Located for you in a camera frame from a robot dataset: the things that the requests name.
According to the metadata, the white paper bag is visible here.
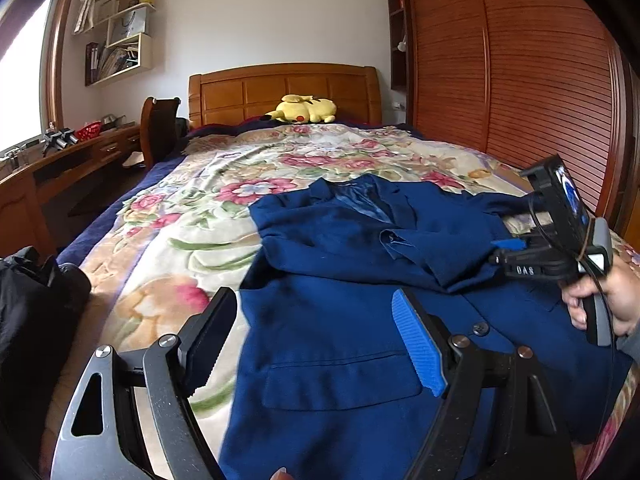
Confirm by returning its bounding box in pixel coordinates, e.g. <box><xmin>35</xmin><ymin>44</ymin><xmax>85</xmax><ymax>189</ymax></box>
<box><xmin>107</xmin><ymin>7</ymin><xmax>149</xmax><ymax>46</ymax></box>

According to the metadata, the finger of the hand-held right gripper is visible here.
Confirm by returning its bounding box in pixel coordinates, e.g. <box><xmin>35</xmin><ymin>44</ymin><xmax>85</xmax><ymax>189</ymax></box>
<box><xmin>489</xmin><ymin>237</ymin><xmax>532</xmax><ymax>267</ymax></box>
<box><xmin>501</xmin><ymin>211</ymin><xmax>540</xmax><ymax>236</ymax></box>

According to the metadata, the window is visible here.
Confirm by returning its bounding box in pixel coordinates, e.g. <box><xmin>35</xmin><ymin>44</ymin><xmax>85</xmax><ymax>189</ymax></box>
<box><xmin>0</xmin><ymin>0</ymin><xmax>53</xmax><ymax>153</ymax></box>

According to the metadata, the white wall shelf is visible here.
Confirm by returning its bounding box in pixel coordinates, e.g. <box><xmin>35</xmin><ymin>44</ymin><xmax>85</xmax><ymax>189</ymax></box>
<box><xmin>72</xmin><ymin>0</ymin><xmax>158</xmax><ymax>87</ymax></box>

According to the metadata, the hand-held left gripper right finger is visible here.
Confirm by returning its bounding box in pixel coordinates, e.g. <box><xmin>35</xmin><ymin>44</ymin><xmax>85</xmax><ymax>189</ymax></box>
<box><xmin>391</xmin><ymin>287</ymin><xmax>576</xmax><ymax>480</ymax></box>

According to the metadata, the yellow plush toy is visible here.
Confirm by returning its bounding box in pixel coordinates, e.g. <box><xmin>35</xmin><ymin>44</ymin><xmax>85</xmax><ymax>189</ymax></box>
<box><xmin>264</xmin><ymin>94</ymin><xmax>337</xmax><ymax>125</ymax></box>

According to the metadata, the person's right forearm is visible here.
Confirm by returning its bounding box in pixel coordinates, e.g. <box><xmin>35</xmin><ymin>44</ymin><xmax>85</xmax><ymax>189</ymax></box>
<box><xmin>614</xmin><ymin>327</ymin><xmax>640</xmax><ymax>363</ymax></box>

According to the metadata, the floral blanket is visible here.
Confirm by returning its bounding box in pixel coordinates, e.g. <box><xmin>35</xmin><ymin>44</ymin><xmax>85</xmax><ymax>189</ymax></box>
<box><xmin>82</xmin><ymin>122</ymin><xmax>640</xmax><ymax>480</ymax></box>

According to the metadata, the blue suit jacket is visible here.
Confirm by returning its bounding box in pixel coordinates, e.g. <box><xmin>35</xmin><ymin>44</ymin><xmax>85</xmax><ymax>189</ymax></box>
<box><xmin>219</xmin><ymin>175</ymin><xmax>633</xmax><ymax>480</ymax></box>

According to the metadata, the wooden chair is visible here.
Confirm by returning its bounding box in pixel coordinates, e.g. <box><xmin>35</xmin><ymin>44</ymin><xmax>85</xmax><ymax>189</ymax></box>
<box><xmin>121</xmin><ymin>96</ymin><xmax>188</xmax><ymax>171</ymax></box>

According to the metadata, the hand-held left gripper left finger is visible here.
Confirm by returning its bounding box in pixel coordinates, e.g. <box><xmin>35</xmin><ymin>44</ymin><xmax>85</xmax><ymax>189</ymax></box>
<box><xmin>50</xmin><ymin>286</ymin><xmax>238</xmax><ymax>480</ymax></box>

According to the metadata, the black device on desk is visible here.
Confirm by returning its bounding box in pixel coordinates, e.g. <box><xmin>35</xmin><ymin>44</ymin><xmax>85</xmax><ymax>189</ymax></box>
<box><xmin>42</xmin><ymin>127</ymin><xmax>81</xmax><ymax>156</ymax></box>

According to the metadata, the wooden niche shelf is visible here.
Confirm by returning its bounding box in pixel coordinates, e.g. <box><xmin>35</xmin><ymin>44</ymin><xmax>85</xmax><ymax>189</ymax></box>
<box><xmin>386</xmin><ymin>0</ymin><xmax>412</xmax><ymax>92</ymax></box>

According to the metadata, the wooden desk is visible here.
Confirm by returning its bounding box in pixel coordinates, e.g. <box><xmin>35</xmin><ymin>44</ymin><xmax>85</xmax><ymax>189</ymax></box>
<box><xmin>0</xmin><ymin>122</ymin><xmax>143</xmax><ymax>261</ymax></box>

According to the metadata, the wooden bed headboard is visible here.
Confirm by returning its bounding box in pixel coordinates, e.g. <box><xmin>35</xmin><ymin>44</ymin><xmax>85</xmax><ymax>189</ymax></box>
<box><xmin>188</xmin><ymin>63</ymin><xmax>383</xmax><ymax>128</ymax></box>

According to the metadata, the wooden slatted wardrobe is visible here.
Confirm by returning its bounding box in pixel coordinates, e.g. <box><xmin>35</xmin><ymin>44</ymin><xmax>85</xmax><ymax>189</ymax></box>
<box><xmin>402</xmin><ymin>0</ymin><xmax>640</xmax><ymax>233</ymax></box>

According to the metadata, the person's right hand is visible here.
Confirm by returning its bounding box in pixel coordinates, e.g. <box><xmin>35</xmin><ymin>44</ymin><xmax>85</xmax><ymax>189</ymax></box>
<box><xmin>560</xmin><ymin>255</ymin><xmax>640</xmax><ymax>339</ymax></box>

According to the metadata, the black cloth bundle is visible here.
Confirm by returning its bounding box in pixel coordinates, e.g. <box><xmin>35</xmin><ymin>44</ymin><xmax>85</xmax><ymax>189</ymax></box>
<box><xmin>0</xmin><ymin>245</ymin><xmax>93</xmax><ymax>391</ymax></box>

